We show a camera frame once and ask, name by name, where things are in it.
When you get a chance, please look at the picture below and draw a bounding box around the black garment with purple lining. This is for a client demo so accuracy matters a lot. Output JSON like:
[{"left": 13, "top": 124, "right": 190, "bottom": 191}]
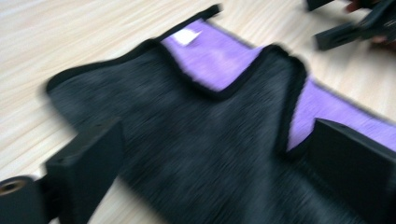
[{"left": 45, "top": 3, "right": 396, "bottom": 224}]

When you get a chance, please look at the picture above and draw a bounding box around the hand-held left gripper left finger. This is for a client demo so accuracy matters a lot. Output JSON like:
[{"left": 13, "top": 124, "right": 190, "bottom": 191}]
[{"left": 45, "top": 119, "right": 126, "bottom": 224}]

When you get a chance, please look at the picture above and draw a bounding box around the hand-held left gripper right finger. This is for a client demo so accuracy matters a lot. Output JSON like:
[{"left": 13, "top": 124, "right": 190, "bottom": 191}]
[{"left": 306, "top": 117, "right": 396, "bottom": 224}]

